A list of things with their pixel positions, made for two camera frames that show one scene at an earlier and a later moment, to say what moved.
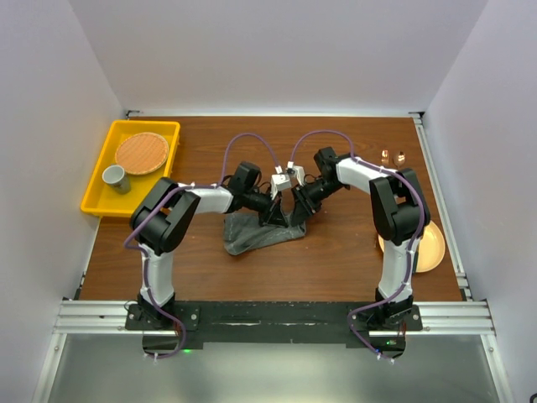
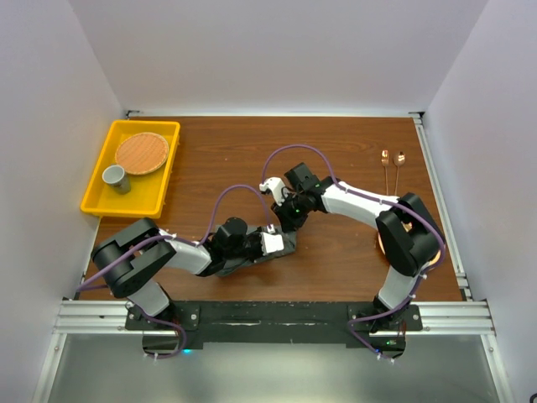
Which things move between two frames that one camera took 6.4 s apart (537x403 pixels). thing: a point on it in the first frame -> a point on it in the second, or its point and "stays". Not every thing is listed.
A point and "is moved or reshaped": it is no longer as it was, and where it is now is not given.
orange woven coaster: x=141 y=154 stays
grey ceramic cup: x=115 y=175 stays
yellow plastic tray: x=138 y=153 stays
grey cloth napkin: x=243 y=232 is moved or reshaped
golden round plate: x=430 y=250 -> x=407 y=227
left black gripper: x=273 y=215 -> x=257 y=235
